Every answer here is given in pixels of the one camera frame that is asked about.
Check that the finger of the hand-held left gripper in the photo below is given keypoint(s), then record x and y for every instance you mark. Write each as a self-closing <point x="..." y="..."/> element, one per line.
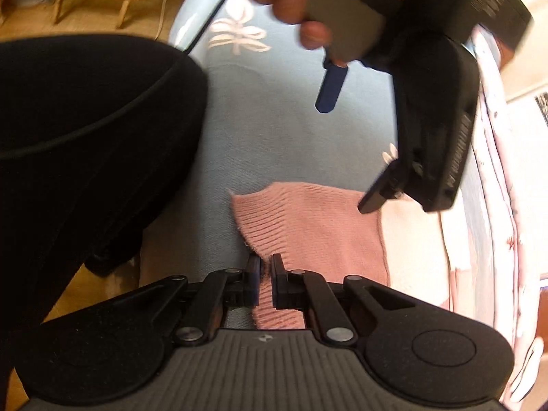
<point x="381" y="190"/>
<point x="330" y="90"/>

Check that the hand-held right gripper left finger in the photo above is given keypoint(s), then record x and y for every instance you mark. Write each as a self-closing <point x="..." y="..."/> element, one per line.
<point x="255" y="282"/>

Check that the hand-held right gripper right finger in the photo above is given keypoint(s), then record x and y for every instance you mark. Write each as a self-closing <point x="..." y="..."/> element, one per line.
<point x="277" y="284"/>

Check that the pink and white knit sweater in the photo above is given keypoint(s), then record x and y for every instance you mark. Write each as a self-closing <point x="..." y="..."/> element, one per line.
<point x="308" y="222"/>

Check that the person's left hand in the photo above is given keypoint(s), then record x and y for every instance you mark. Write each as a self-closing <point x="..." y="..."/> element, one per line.
<point x="287" y="0"/>

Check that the pink floral folded quilt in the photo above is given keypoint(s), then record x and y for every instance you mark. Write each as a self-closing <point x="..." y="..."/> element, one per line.
<point x="513" y="222"/>

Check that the person's black trouser leg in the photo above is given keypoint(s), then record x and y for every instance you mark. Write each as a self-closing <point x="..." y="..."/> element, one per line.
<point x="85" y="137"/>

